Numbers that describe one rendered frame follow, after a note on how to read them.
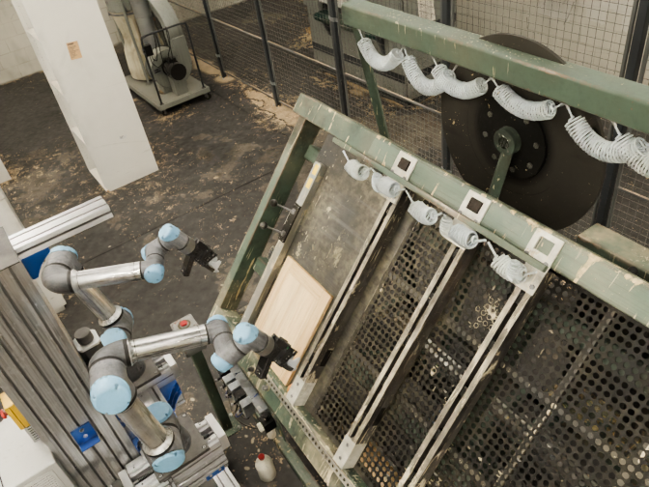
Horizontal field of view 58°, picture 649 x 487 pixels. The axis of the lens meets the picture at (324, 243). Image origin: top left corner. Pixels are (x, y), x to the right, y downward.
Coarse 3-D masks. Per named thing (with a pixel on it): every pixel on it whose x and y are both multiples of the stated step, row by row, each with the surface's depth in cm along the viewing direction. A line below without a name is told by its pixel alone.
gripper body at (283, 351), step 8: (272, 336) 207; (280, 336) 213; (280, 344) 207; (288, 344) 210; (272, 352) 204; (280, 352) 210; (288, 352) 209; (296, 352) 212; (272, 360) 209; (280, 360) 209
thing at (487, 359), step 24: (552, 240) 177; (528, 264) 181; (528, 288) 180; (504, 312) 188; (528, 312) 187; (504, 336) 187; (480, 360) 193; (480, 384) 193; (456, 408) 195; (432, 432) 201; (456, 432) 200; (432, 456) 199; (408, 480) 206
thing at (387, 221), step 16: (416, 160) 220; (400, 176) 225; (400, 192) 224; (384, 208) 233; (400, 208) 231; (384, 224) 232; (368, 240) 237; (384, 240) 235; (368, 256) 235; (352, 272) 240; (368, 272) 239; (352, 288) 239; (336, 304) 244; (352, 304) 243; (336, 320) 243; (320, 336) 248; (336, 336) 248; (320, 352) 247; (304, 368) 252; (320, 368) 252; (304, 384) 251; (304, 400) 257
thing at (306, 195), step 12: (312, 168) 274; (324, 168) 272; (300, 192) 278; (312, 192) 275; (300, 204) 276; (300, 216) 278; (288, 240) 281; (276, 252) 284; (276, 264) 284; (264, 276) 288; (264, 288) 287; (252, 300) 292; (264, 300) 291; (252, 312) 291; (252, 324) 295
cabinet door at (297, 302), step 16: (288, 256) 280; (288, 272) 278; (304, 272) 270; (272, 288) 285; (288, 288) 277; (304, 288) 268; (320, 288) 261; (272, 304) 283; (288, 304) 275; (304, 304) 267; (320, 304) 259; (272, 320) 282; (288, 320) 273; (304, 320) 265; (320, 320) 259; (288, 336) 271; (304, 336) 263; (304, 352) 263; (272, 368) 275; (288, 384) 268
